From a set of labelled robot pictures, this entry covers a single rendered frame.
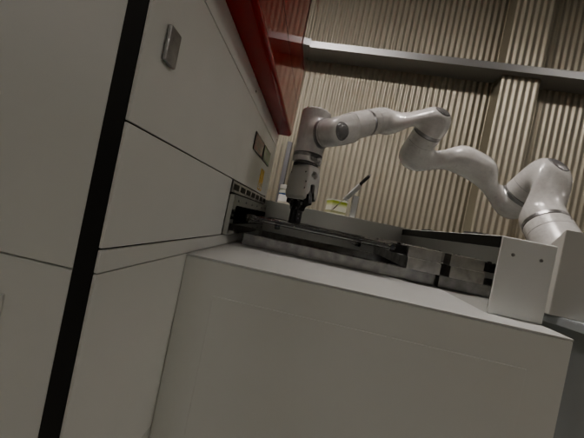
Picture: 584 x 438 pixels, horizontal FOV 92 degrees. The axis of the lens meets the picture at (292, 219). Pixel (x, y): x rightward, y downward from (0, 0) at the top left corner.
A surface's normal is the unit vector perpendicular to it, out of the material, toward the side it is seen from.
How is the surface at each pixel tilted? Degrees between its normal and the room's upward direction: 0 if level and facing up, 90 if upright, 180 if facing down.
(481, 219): 90
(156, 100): 90
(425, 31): 90
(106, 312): 90
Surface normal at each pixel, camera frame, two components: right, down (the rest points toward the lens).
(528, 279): -0.07, -0.01
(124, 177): 0.98, 0.20
